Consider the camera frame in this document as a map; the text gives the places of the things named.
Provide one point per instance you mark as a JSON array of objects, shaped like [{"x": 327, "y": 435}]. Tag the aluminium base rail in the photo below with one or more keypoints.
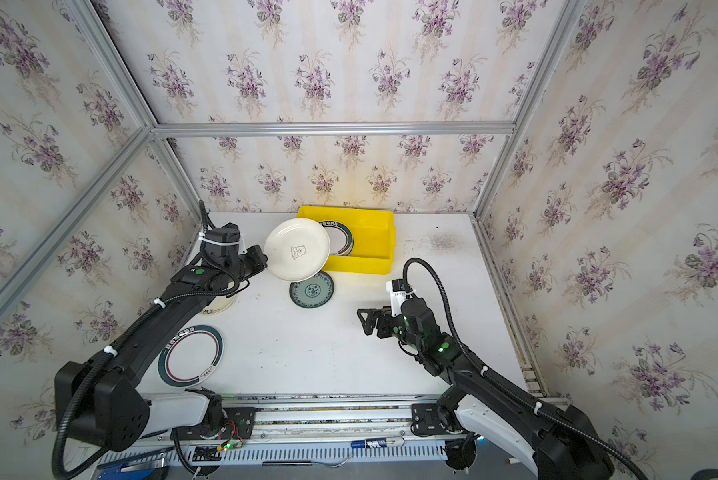
[{"x": 329, "y": 432}]

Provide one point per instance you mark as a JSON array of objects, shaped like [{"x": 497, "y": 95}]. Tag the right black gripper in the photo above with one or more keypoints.
[{"x": 380, "y": 320}]

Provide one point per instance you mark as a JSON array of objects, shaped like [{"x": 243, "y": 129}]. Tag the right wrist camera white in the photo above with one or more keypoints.
[{"x": 399, "y": 291}]

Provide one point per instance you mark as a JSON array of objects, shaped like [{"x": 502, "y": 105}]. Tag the small green patterned plate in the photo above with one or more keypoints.
[{"x": 314, "y": 292}]

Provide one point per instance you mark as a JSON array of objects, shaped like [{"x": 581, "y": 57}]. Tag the plain white large plate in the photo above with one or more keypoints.
[{"x": 297, "y": 249}]

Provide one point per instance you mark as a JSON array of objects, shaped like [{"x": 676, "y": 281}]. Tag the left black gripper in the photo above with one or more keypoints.
[{"x": 254, "y": 260}]

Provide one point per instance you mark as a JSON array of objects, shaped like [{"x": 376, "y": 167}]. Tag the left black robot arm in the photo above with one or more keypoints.
[{"x": 97, "y": 402}]

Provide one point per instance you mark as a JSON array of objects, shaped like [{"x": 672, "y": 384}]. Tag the white plate teal red rim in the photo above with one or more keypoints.
[{"x": 191, "y": 356}]

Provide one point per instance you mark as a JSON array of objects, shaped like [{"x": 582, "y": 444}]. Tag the blue tool under rail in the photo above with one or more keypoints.
[{"x": 144, "y": 466}]

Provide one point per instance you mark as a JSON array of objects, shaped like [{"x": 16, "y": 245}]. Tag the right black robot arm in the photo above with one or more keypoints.
[{"x": 553, "y": 443}]

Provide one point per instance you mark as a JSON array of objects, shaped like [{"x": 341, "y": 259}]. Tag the small cream plate dark spot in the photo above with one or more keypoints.
[{"x": 218, "y": 305}]

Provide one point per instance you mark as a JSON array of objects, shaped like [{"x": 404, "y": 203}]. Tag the white plate dark green rim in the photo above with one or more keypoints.
[{"x": 341, "y": 238}]

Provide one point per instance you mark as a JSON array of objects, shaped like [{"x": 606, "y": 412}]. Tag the yellow plastic bin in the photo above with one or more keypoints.
[{"x": 373, "y": 233}]

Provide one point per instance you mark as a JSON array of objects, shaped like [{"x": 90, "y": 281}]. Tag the aluminium cage frame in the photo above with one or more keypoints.
[{"x": 116, "y": 116}]

